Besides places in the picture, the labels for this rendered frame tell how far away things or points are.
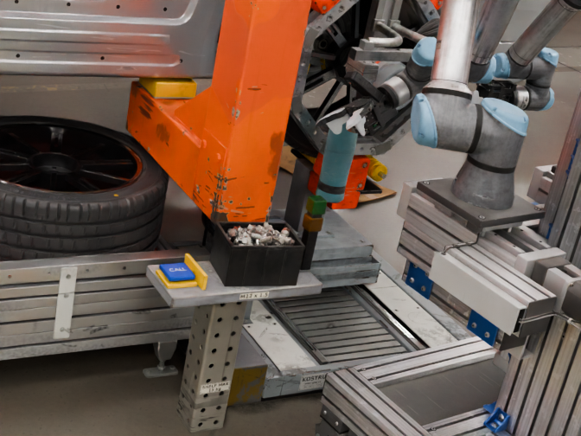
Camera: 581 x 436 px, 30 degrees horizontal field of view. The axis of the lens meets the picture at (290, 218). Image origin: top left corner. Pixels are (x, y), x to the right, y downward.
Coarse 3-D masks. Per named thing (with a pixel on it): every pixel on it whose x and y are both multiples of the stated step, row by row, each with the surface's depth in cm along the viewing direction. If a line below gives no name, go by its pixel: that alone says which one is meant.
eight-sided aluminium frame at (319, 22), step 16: (352, 0) 311; (416, 0) 323; (320, 16) 310; (336, 16) 311; (432, 16) 328; (320, 32) 311; (304, 64) 314; (304, 80) 316; (304, 112) 321; (400, 112) 345; (304, 128) 324; (384, 128) 345; (400, 128) 342; (320, 144) 329; (368, 144) 338; (384, 144) 341
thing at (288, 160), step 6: (288, 150) 489; (282, 156) 482; (288, 156) 484; (294, 156) 486; (282, 162) 477; (288, 162) 479; (294, 162) 482; (282, 168) 473; (288, 168) 473; (378, 186) 474; (384, 192) 469; (390, 192) 469; (396, 192) 470; (360, 198) 457; (366, 198) 458; (372, 198) 460; (378, 198) 462
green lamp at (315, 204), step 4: (308, 196) 281; (312, 196) 281; (316, 196) 281; (320, 196) 282; (308, 200) 281; (312, 200) 279; (316, 200) 279; (320, 200) 279; (324, 200) 280; (308, 204) 281; (312, 204) 279; (316, 204) 279; (320, 204) 279; (324, 204) 280; (308, 208) 281; (312, 208) 279; (316, 208) 279; (320, 208) 280; (324, 208) 280; (312, 212) 279; (316, 212) 280; (320, 212) 280; (324, 212) 281
